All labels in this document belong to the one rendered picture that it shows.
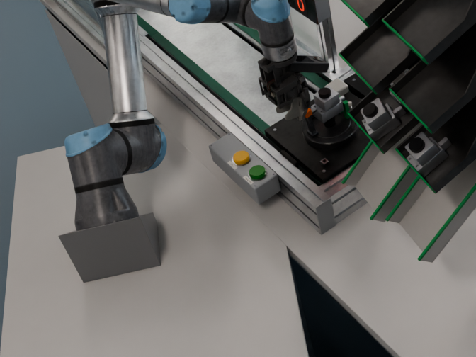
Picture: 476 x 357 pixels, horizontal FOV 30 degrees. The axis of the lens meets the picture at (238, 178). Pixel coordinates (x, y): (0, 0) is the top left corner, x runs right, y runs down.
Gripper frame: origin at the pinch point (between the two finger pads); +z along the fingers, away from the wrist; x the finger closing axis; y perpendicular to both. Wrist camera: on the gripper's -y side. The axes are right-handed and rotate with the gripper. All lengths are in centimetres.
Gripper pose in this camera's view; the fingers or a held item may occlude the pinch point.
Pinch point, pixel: (301, 114)
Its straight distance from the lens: 210.4
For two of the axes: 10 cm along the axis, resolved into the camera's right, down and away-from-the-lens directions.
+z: 2.0, 6.8, 7.1
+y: -8.1, 5.2, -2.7
